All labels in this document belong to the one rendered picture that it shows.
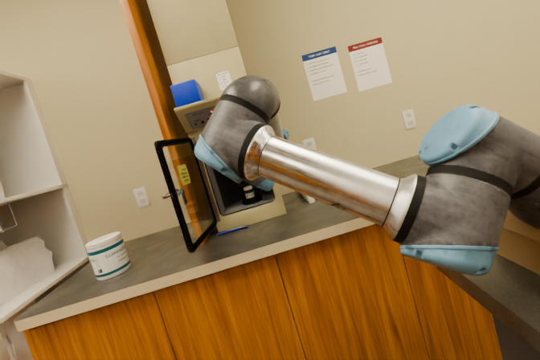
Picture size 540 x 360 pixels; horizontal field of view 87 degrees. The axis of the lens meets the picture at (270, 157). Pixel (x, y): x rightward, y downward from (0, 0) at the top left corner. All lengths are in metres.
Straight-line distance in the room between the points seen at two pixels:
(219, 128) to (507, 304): 0.57
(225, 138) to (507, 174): 0.45
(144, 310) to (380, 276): 0.86
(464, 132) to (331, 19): 1.47
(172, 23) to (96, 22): 0.71
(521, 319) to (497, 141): 0.27
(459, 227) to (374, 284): 0.77
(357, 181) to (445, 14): 1.78
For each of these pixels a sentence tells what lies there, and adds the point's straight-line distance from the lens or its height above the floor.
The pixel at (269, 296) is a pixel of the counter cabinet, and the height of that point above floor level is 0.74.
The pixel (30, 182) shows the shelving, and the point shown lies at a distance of 2.13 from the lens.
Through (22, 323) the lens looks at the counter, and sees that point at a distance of 1.39.
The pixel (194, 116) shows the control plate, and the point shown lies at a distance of 1.21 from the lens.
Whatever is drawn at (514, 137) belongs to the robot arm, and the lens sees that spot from 0.55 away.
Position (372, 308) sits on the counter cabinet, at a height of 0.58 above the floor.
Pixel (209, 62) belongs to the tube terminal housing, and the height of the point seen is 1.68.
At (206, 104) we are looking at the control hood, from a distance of 1.18.
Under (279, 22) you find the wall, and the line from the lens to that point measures 1.83.
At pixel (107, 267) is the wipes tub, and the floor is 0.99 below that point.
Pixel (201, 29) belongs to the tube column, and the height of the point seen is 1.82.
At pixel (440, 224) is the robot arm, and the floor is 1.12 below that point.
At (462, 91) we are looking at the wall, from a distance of 2.14.
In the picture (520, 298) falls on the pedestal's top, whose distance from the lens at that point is 0.65.
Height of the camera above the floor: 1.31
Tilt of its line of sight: 5 degrees down
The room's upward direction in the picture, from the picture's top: 16 degrees counter-clockwise
